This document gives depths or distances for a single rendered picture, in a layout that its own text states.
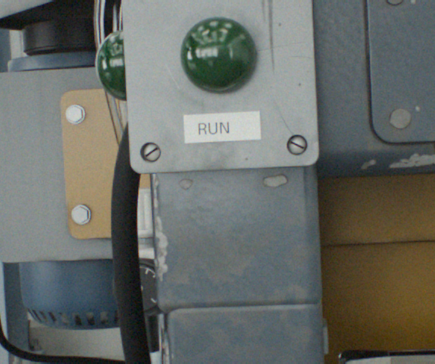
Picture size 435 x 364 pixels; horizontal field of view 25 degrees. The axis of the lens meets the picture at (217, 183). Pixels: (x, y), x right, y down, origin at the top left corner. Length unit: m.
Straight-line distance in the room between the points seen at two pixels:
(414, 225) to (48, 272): 0.35
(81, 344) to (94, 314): 4.94
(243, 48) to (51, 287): 0.55
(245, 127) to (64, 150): 0.46
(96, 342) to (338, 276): 5.10
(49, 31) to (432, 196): 0.39
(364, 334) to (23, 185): 0.32
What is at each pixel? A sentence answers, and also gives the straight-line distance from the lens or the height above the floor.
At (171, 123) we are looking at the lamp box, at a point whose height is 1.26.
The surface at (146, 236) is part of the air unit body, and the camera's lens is 0.66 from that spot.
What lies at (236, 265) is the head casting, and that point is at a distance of 0.44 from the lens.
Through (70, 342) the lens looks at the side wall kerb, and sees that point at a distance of 5.84.
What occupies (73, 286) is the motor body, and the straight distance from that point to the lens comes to 0.89.
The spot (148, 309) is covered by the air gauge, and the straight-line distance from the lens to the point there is 0.65.
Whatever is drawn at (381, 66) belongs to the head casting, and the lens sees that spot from 0.44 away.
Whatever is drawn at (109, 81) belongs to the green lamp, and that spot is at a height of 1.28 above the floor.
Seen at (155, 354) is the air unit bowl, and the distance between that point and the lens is 0.67.
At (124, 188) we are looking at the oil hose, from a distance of 0.46.
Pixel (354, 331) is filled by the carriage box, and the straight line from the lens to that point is 0.75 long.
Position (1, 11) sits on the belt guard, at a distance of 0.91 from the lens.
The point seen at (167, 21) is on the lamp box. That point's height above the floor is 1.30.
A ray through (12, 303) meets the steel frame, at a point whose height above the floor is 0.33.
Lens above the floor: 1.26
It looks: 3 degrees down
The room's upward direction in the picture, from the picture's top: 3 degrees counter-clockwise
